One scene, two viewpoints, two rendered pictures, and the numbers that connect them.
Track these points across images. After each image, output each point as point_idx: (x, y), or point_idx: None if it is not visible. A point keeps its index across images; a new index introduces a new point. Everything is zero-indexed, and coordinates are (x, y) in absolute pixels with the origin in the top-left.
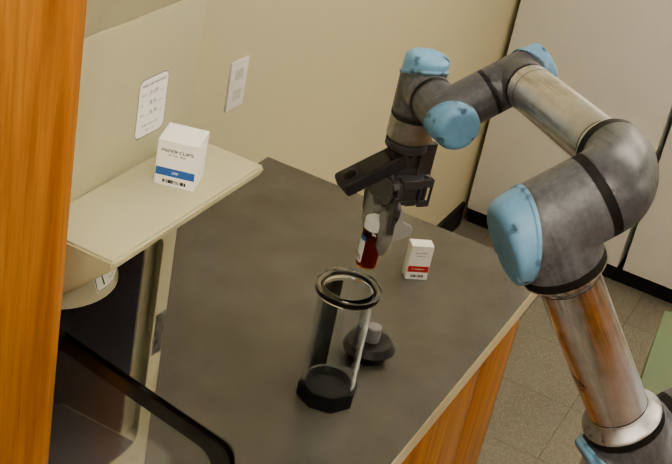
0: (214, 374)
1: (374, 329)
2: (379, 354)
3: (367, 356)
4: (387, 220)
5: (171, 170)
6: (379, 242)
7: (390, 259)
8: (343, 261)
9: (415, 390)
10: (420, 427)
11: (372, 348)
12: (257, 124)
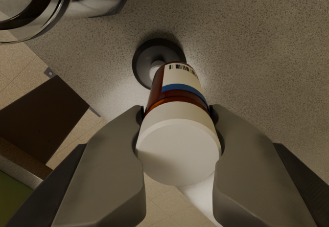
0: None
1: (151, 71)
2: (134, 66)
3: (136, 53)
4: (65, 190)
5: None
6: (120, 116)
7: (295, 150)
8: (315, 108)
9: (101, 84)
10: (46, 64)
11: (143, 62)
12: None
